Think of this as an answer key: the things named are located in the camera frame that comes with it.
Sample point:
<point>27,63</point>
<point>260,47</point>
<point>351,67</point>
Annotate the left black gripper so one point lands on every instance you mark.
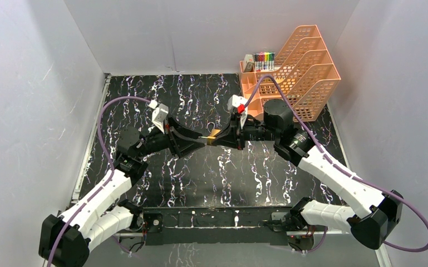
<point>173,137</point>

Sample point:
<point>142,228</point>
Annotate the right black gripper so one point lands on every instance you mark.
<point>233,136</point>

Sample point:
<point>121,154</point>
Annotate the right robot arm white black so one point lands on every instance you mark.
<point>368,214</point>

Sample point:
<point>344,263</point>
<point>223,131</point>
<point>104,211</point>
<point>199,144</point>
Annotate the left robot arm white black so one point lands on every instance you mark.
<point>68,239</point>

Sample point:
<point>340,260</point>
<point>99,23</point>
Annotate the large brass padlock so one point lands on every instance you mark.
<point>213,130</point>

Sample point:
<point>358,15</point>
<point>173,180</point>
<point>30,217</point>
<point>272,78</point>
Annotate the grey eraser box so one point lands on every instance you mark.
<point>248,63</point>

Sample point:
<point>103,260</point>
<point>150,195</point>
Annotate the coloured marker pen set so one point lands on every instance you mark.
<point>264,61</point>

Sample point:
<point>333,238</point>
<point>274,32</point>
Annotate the orange plastic file organizer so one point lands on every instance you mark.
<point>304,72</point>

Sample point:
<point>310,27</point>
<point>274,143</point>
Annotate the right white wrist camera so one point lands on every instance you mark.
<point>237,104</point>

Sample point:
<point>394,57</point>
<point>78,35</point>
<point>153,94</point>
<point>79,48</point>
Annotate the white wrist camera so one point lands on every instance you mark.
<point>159,114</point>
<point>237,104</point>

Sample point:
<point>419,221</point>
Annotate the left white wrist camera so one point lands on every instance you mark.
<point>159,114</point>

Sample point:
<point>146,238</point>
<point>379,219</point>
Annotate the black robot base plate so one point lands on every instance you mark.
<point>271,225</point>

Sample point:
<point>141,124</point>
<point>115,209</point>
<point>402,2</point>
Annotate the aluminium left side rail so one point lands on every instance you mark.
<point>87,153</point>

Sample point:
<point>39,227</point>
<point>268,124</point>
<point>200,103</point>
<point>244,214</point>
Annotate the aluminium rail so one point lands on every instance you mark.
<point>125,222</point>
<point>87,153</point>

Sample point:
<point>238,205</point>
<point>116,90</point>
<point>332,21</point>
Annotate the aluminium front rail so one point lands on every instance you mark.
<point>125,222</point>

